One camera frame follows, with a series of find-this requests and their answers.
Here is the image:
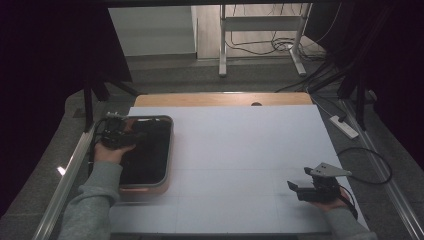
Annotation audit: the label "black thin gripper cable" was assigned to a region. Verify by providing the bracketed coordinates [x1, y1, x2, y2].
[339, 185, 360, 221]

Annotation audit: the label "person's left hand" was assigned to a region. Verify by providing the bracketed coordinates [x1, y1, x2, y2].
[93, 141, 137, 165]

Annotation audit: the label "wooden table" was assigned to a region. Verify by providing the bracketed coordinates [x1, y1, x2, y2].
[133, 92, 315, 108]

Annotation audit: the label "black metal stand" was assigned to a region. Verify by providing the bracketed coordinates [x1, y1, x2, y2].
[335, 72, 368, 132]
[82, 77, 142, 133]

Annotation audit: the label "white power strip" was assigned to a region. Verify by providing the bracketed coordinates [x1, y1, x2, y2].
[329, 114, 360, 140]

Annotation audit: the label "tangle of black floor cables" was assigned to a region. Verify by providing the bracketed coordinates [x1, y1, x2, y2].
[224, 30, 327, 63]

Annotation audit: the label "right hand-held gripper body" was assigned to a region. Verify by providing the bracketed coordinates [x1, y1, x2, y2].
[296, 161, 353, 204]

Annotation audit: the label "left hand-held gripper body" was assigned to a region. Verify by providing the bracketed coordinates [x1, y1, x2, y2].
[99, 112, 141, 151]

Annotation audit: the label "white metal desk frame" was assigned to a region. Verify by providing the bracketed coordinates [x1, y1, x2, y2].
[217, 3, 313, 79]

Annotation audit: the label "black looped gripper cable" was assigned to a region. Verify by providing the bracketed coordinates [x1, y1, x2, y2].
[335, 146, 394, 186]

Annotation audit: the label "dark curtain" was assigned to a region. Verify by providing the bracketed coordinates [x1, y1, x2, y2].
[304, 0, 424, 169]
[0, 0, 133, 218]

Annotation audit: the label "aluminium rail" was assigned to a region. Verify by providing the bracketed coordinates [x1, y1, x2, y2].
[31, 122, 102, 240]
[339, 99, 424, 240]

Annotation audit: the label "person's right hand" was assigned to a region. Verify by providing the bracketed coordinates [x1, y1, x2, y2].
[307, 188, 352, 213]

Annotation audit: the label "pink plastic bin grey rim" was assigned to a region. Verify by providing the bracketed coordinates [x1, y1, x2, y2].
[117, 114, 175, 196]

